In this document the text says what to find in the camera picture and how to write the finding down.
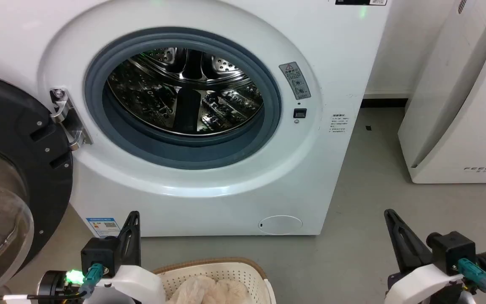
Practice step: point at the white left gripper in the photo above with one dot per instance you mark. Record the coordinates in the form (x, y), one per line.
(137, 283)

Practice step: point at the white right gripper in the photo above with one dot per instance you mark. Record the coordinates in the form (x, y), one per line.
(420, 285)

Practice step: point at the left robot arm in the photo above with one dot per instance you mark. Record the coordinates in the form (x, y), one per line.
(55, 287)

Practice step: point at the silver metal door hinge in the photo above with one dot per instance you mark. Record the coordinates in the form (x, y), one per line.
(66, 118)

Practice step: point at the black washing machine door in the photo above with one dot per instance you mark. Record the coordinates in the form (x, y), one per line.
(23, 139)

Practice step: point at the stainless steel washing machine drum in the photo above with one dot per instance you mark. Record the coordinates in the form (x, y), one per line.
(184, 93)

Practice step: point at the blue energy label sticker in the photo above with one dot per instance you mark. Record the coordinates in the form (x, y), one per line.
(103, 226)

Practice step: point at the cream cloth in basket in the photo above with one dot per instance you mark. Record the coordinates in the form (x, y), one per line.
(209, 292)

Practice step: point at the grey rubber door gasket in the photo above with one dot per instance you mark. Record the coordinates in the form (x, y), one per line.
(184, 150)

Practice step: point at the cream perforated laundry basket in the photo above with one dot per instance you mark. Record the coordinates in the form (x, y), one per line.
(234, 273)

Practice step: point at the white front-load washing machine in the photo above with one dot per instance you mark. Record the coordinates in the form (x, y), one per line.
(234, 202)

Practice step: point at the oval filter cover flap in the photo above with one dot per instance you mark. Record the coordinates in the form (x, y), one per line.
(280, 224)

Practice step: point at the small printed text sticker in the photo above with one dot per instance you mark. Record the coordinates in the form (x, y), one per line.
(338, 123)

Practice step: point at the white air purifier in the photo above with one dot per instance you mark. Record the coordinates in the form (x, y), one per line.
(462, 105)

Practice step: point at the black door latch socket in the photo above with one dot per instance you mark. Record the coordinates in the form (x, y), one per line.
(299, 113)

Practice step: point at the grey warning sticker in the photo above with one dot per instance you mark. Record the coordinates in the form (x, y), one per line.
(295, 80)

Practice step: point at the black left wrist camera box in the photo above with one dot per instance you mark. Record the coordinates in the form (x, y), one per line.
(99, 255)

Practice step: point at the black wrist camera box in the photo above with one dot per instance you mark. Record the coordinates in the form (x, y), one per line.
(99, 255)
(454, 251)

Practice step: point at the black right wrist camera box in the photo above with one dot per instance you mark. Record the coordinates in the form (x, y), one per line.
(454, 251)

